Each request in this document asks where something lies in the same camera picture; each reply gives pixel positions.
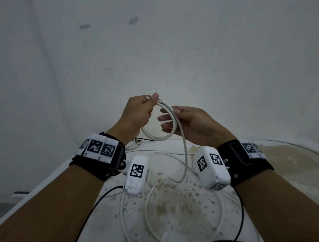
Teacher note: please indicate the person's left hand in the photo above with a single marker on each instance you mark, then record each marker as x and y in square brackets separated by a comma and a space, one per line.
[133, 112]

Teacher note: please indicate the person's right hand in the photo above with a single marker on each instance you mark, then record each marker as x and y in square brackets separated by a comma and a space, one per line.
[199, 127]

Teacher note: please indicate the person's right thumb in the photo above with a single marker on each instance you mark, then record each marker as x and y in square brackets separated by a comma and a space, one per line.
[184, 109]

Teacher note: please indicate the person's right middle finger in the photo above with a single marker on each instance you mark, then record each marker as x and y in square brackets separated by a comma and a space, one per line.
[167, 125]

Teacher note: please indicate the person's left thumb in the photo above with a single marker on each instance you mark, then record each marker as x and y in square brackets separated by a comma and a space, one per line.
[150, 100]

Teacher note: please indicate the person's right forearm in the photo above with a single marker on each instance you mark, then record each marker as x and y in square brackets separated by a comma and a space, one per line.
[279, 209]

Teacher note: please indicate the person's left forearm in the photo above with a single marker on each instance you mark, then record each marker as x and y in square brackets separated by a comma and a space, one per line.
[49, 207]

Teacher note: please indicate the clear plastic basin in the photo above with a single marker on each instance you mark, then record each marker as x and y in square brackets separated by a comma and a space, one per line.
[291, 164]

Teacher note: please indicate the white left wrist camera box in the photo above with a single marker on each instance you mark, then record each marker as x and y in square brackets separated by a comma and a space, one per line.
[137, 174]

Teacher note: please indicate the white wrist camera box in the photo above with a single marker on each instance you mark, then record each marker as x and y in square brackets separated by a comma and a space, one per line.
[137, 174]
[211, 167]

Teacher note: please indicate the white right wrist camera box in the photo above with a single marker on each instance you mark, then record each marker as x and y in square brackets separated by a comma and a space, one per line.
[211, 167]

